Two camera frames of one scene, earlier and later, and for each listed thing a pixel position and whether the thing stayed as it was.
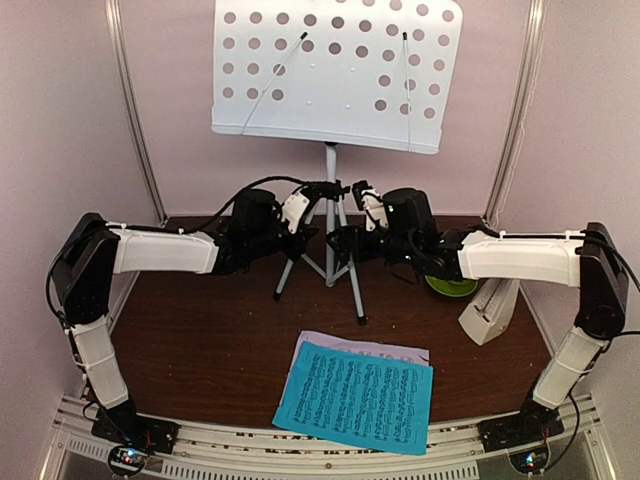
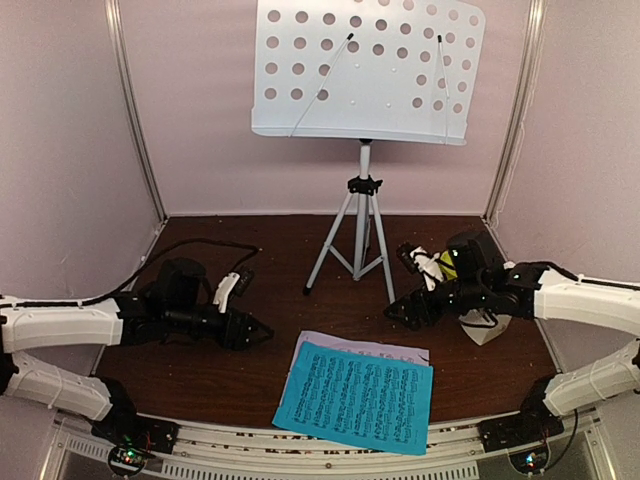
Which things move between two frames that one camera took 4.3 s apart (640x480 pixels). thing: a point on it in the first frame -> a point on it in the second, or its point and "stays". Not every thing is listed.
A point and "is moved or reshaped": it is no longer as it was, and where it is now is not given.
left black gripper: [304, 235] -> [236, 339]
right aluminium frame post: [532, 43] stays
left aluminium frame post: [115, 17] stays
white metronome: [490, 310] stays
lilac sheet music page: [358, 346] stays
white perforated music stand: [370, 73] is moved or reshaped
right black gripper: [346, 234] -> [412, 311]
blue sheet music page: [357, 396] stays
